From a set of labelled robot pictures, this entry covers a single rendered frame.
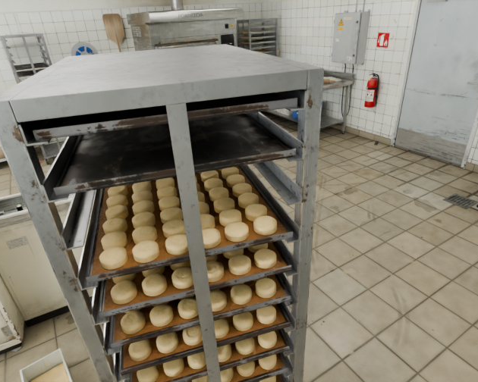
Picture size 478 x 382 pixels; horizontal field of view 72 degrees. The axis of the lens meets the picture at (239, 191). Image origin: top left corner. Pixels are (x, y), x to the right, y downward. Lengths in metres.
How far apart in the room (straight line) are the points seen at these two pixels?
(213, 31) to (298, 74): 5.44
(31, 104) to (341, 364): 2.14
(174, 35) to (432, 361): 5.10
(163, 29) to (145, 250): 5.11
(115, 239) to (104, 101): 0.31
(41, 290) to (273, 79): 2.42
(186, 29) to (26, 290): 4.37
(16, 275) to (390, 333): 2.49
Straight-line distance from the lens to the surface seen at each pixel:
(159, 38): 5.61
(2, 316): 2.61
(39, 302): 2.79
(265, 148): 0.63
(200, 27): 5.87
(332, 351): 2.38
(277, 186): 0.69
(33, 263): 2.60
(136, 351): 0.86
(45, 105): 0.52
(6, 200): 2.71
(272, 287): 0.81
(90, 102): 0.51
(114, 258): 0.67
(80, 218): 0.68
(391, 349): 2.48
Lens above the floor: 1.90
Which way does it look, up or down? 28 degrees down
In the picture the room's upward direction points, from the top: 3 degrees counter-clockwise
